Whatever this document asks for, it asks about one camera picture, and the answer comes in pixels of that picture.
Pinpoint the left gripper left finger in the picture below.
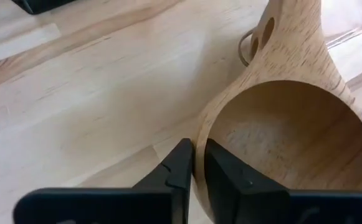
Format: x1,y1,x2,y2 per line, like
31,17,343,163
12,138,196,224

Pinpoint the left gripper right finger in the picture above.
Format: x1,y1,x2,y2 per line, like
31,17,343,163
203,138,362,224

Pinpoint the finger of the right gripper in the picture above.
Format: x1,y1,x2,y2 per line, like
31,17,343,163
11,0,76,16

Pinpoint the wide tan wooden bowl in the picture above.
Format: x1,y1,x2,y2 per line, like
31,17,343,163
194,0,362,224

